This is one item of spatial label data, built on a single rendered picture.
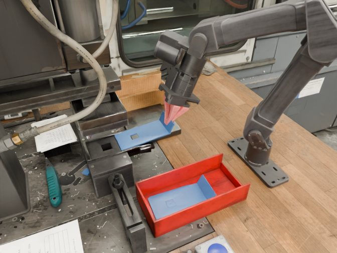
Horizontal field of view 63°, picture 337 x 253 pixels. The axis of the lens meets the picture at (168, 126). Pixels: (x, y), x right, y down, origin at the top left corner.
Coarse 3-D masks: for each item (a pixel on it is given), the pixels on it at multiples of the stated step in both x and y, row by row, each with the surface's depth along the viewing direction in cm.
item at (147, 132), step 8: (160, 120) 79; (136, 128) 77; (144, 128) 77; (152, 128) 77; (160, 128) 76; (168, 128) 75; (120, 136) 75; (128, 136) 75; (144, 136) 74; (152, 136) 74; (160, 136) 74; (120, 144) 72; (128, 144) 72; (136, 144) 72
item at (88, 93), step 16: (32, 80) 60; (48, 80) 61; (64, 80) 62; (80, 80) 60; (96, 80) 60; (112, 80) 60; (0, 96) 57; (16, 96) 57; (32, 96) 54; (48, 96) 55; (64, 96) 57; (80, 96) 58; (96, 96) 60; (112, 96) 62; (0, 112) 53; (16, 112) 54; (96, 112) 57; (112, 112) 57; (80, 128) 55; (96, 128) 57; (112, 128) 58
